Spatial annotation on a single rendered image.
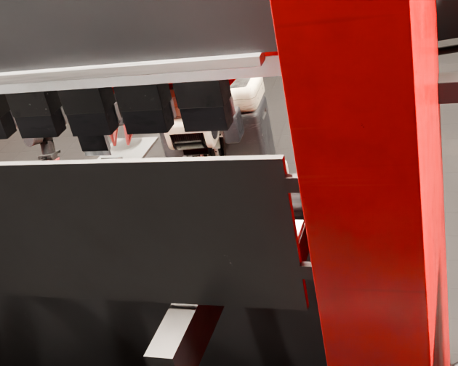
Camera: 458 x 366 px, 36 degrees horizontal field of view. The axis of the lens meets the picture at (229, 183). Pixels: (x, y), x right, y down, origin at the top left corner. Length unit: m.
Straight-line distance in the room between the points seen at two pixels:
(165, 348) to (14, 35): 0.95
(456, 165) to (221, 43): 2.54
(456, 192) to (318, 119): 2.55
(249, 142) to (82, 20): 1.71
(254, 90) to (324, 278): 1.89
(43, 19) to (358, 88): 0.97
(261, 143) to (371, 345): 1.92
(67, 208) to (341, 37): 0.88
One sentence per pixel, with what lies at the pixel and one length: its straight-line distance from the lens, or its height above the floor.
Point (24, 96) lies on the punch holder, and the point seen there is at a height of 1.33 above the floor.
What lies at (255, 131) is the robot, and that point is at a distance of 3.44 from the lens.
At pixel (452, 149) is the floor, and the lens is 4.30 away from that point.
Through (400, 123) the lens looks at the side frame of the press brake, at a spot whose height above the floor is 1.46.
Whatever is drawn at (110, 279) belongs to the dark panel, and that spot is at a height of 0.97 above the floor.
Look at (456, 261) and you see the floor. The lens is 3.40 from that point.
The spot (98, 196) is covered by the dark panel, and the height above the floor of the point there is 1.24.
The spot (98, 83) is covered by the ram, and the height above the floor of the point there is 1.36.
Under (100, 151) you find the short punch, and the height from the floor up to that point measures 1.10.
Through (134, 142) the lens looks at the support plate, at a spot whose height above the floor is 1.00.
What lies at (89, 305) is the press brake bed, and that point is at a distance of 2.77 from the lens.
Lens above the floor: 2.07
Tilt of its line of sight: 29 degrees down
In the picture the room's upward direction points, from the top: 12 degrees counter-clockwise
